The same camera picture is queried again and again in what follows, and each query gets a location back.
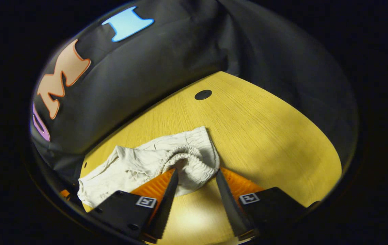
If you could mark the white jeans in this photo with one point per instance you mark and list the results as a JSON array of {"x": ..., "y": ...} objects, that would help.
[{"x": 139, "y": 163}]

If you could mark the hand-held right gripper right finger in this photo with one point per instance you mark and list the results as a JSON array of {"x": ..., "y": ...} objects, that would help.
[{"x": 229, "y": 204}]

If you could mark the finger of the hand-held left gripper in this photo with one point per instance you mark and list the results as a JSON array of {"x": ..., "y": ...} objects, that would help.
[{"x": 65, "y": 193}]

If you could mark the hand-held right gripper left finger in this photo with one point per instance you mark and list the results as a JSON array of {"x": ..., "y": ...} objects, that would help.
[{"x": 168, "y": 204}]

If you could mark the black backdrop cloth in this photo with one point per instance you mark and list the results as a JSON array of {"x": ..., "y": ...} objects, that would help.
[{"x": 166, "y": 68}]

